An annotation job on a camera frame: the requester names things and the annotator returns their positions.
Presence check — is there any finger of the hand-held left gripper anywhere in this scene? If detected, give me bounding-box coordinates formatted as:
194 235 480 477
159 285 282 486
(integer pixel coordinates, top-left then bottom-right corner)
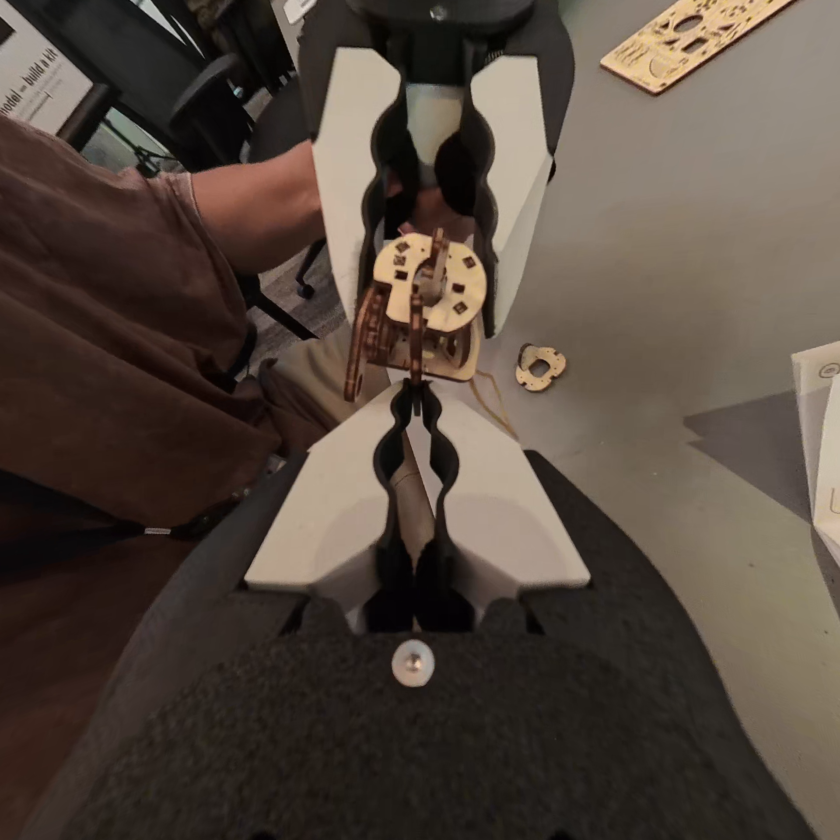
312 46 422 343
434 49 559 341

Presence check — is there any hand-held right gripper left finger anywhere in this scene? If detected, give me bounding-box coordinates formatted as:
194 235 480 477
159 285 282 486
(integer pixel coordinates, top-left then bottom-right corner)
244 386 413 635

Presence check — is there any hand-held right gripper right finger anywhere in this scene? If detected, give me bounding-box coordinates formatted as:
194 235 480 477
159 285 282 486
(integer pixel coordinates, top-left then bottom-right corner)
420 382 590 632

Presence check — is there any wooden model assembly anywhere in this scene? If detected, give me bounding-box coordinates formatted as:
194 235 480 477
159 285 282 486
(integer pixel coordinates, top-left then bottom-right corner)
344 226 490 403

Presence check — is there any thin wooden model part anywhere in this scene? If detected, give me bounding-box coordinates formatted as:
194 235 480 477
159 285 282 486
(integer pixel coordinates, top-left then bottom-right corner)
408 228 452 419

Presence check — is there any person's left forearm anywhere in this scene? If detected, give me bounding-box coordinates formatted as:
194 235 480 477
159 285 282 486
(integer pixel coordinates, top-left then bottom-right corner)
189 140 325 278

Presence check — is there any laser-cut wooden parts sheet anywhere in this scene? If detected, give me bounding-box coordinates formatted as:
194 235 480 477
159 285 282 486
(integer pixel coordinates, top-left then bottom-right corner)
599 0 800 97

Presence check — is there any white model kit box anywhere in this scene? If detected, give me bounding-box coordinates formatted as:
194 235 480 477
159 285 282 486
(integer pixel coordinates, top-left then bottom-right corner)
790 340 840 571

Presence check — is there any person's left hand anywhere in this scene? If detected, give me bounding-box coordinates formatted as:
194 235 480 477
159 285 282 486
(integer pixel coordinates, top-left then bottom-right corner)
387 182 477 238

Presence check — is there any tan rubber band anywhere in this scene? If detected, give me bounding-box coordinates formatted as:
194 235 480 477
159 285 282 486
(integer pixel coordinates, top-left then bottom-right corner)
467 369 521 441

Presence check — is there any black office chair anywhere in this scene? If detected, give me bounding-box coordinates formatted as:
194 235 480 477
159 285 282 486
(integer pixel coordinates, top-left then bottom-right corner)
166 51 328 342

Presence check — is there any person in brown shirt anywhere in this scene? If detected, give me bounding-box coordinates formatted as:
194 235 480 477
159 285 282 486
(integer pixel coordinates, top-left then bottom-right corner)
0 117 286 840

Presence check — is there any white framed poster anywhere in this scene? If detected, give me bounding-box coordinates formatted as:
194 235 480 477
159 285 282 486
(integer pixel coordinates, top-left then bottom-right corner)
0 12 97 140

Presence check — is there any small lobed wooden ring part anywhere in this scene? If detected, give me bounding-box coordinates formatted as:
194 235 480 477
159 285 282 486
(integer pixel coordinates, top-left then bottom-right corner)
514 342 568 394

